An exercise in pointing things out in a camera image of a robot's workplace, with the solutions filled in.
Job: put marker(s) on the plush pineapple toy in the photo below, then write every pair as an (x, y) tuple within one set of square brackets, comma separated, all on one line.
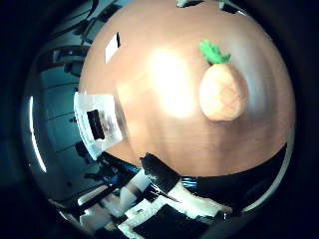
[(222, 93)]

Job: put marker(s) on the clear plastic container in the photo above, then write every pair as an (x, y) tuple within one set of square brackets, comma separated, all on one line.
[(99, 122)]

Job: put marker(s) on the long ceiling light strip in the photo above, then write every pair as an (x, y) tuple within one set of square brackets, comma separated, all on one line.
[(36, 132)]

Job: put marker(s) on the white paper label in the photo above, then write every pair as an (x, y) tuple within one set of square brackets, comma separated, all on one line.
[(111, 49)]

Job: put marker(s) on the blue metal frame rail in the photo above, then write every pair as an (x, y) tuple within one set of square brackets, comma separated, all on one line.
[(189, 182)]

